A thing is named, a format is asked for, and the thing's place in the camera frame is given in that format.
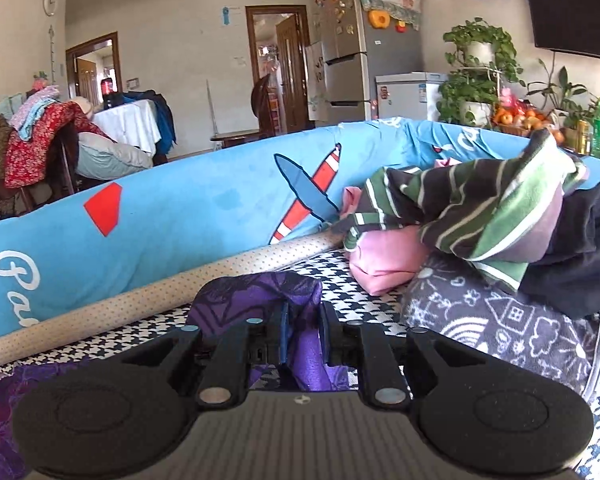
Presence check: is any leafy potted plant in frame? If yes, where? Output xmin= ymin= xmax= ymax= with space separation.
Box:
xmin=525 ymin=57 xmax=590 ymax=126

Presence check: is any grey doodle print blanket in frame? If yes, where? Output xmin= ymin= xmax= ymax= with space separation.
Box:
xmin=400 ymin=252 xmax=600 ymax=406

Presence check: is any small round wooden table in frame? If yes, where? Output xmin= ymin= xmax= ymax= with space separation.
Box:
xmin=210 ymin=129 xmax=262 ymax=150

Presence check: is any yellow can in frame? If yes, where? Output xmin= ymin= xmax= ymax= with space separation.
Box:
xmin=576 ymin=120 xmax=594 ymax=156

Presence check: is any silver refrigerator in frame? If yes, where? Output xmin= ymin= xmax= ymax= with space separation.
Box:
xmin=305 ymin=0 xmax=423 ymax=126

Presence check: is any white tablecloth table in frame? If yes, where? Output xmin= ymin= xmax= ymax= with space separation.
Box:
xmin=91 ymin=100 xmax=162 ymax=158

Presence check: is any black garment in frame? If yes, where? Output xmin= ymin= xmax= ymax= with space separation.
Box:
xmin=517 ymin=182 xmax=600 ymax=318

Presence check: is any blue jacket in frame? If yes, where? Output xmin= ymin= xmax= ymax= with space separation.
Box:
xmin=125 ymin=91 xmax=176 ymax=156

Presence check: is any pile of pastel clothes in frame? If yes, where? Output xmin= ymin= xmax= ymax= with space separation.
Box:
xmin=10 ymin=85 xmax=62 ymax=141

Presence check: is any ivy potted plant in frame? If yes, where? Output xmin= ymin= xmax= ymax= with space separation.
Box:
xmin=437 ymin=17 xmax=526 ymax=128

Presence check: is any green striped garment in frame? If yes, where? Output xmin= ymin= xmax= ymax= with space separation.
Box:
xmin=342 ymin=127 xmax=591 ymax=293

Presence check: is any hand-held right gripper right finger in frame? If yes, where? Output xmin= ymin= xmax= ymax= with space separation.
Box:
xmin=321 ymin=302 xmax=486 ymax=407

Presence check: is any white chest freezer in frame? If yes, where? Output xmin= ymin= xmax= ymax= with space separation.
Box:
xmin=375 ymin=72 xmax=448 ymax=123

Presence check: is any wooden door frame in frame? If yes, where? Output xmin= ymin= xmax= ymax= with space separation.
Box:
xmin=245 ymin=5 xmax=311 ymax=136
xmin=65 ymin=32 xmax=121 ymax=103

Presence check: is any grey pillow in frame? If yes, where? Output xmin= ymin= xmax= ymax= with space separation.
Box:
xmin=77 ymin=132 xmax=153 ymax=181

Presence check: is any fruit basket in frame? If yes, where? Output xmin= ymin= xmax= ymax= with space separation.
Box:
xmin=490 ymin=100 xmax=566 ymax=146

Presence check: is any dark round-back chair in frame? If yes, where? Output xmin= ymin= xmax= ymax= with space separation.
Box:
xmin=250 ymin=74 xmax=277 ymax=138

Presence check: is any dark wooden chair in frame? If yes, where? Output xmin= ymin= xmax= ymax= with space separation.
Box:
xmin=0 ymin=130 xmax=81 ymax=226

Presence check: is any pink garment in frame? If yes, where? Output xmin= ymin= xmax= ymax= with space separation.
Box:
xmin=340 ymin=157 xmax=463 ymax=296

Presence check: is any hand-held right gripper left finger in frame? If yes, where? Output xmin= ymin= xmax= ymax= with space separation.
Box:
xmin=122 ymin=301 xmax=290 ymax=408

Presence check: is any purple floral garment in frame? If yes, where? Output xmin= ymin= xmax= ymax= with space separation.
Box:
xmin=0 ymin=271 xmax=361 ymax=480

